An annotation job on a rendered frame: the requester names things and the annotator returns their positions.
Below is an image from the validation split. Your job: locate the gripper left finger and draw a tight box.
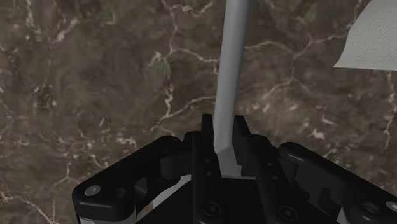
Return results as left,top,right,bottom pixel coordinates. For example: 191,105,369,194
71,113,223,224

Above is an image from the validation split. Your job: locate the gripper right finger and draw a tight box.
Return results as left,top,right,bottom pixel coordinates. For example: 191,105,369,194
233,115,397,224

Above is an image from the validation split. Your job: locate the grey utensil handle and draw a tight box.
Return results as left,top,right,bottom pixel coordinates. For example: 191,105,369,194
212,0,250,178

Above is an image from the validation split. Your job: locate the white paper towel sheet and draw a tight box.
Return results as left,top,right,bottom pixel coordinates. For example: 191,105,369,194
333,0,397,72

